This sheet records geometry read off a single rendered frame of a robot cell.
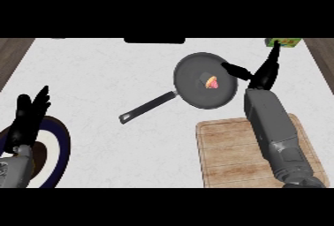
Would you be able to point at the black appliance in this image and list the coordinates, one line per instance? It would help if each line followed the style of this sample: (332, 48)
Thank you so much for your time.
(154, 40)

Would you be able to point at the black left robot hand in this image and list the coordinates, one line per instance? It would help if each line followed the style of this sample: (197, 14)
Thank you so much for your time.
(26, 117)

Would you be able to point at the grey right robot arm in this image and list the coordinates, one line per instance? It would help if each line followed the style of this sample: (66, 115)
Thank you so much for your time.
(279, 138)

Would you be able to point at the wooden cutting board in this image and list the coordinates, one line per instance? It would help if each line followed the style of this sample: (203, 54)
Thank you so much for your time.
(236, 159)

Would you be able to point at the pink and yellow cupcake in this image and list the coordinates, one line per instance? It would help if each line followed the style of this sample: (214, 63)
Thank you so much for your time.
(212, 82)

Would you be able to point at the blue and white plate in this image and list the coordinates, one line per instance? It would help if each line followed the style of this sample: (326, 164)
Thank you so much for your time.
(57, 153)

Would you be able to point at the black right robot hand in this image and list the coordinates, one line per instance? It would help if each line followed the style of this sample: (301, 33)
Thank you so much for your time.
(265, 73)

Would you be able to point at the dark grey frying pan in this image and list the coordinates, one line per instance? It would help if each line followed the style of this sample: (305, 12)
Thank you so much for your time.
(205, 85)

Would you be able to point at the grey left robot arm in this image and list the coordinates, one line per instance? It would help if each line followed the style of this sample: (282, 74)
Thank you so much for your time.
(17, 167)

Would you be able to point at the green and yellow box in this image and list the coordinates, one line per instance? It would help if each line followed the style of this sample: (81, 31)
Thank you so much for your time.
(288, 42)

